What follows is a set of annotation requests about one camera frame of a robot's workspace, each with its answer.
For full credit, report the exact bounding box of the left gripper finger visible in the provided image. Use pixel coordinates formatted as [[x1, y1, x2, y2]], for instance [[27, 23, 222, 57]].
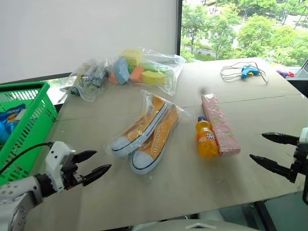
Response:
[[73, 150, 98, 167], [81, 163, 113, 187]]

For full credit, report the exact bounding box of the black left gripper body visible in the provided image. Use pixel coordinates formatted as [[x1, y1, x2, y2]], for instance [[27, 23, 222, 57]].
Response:
[[60, 155, 84, 190]]

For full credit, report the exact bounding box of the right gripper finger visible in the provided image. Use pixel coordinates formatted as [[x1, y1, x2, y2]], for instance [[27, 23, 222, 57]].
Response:
[[249, 154, 298, 184], [261, 131, 300, 146]]

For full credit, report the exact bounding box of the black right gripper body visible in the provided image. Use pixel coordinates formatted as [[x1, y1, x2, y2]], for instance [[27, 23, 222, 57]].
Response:
[[290, 141, 308, 173]]

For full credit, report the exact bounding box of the green plastic basket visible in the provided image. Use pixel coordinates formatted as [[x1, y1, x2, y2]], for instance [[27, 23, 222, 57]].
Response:
[[0, 81, 59, 187]]

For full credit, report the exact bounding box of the clear bag of small items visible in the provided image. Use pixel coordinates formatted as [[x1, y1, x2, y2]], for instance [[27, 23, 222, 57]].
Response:
[[67, 57, 114, 102]]

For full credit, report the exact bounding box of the pink tissue pack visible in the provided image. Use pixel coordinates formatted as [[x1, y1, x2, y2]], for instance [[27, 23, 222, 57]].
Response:
[[200, 91, 242, 158]]

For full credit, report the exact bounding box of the orange canvas sneaker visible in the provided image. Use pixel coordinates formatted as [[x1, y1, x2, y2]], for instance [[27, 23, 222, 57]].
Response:
[[130, 105, 180, 175], [111, 94, 169, 158]]

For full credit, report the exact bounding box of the orange soda bottle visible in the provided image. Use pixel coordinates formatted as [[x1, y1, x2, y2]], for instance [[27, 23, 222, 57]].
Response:
[[195, 115, 220, 159]]

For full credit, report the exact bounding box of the blue glue gun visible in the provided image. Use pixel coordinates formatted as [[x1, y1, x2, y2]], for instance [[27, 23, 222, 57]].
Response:
[[241, 65, 257, 79]]

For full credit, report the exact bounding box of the blue snack bag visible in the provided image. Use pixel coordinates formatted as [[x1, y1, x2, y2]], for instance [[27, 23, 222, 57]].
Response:
[[0, 103, 28, 145]]

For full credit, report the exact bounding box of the clear plastic shoe bag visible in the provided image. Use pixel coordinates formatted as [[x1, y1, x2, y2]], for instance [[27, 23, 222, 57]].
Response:
[[103, 89, 192, 180]]

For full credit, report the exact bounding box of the blue foam block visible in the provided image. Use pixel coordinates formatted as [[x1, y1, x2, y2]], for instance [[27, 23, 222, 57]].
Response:
[[112, 56, 131, 85]]

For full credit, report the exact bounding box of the orange foam block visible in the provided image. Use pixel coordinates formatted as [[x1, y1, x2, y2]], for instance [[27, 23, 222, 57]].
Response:
[[129, 65, 145, 82]]

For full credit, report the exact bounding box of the yellow-green foam block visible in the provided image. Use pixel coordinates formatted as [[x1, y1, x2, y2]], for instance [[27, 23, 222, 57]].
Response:
[[141, 69, 167, 86]]

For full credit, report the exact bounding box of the pale yellow foam block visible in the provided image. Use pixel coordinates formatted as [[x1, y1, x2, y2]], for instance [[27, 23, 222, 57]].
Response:
[[119, 49, 143, 64]]

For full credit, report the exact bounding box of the clear bag of foam blocks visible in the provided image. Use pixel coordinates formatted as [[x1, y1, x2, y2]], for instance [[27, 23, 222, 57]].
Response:
[[105, 46, 187, 97]]

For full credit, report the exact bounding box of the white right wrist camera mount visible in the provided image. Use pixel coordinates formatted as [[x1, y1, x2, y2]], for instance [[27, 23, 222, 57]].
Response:
[[299, 127, 308, 145]]

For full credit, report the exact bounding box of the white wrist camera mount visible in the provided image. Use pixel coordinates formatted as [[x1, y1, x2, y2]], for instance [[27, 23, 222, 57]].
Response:
[[299, 127, 308, 145], [45, 141, 77, 193]]

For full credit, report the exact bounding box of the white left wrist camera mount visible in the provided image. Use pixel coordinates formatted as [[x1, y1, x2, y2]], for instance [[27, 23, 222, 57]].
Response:
[[45, 141, 77, 193]]

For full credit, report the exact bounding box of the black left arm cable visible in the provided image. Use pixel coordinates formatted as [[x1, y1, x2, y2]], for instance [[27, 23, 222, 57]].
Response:
[[0, 142, 54, 175]]

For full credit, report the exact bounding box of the blue tool with white cable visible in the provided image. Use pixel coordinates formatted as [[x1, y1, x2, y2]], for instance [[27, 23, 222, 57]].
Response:
[[220, 61, 269, 84]]

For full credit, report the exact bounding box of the black window frame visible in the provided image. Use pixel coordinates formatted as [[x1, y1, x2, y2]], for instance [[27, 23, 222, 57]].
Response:
[[175, 0, 183, 57]]

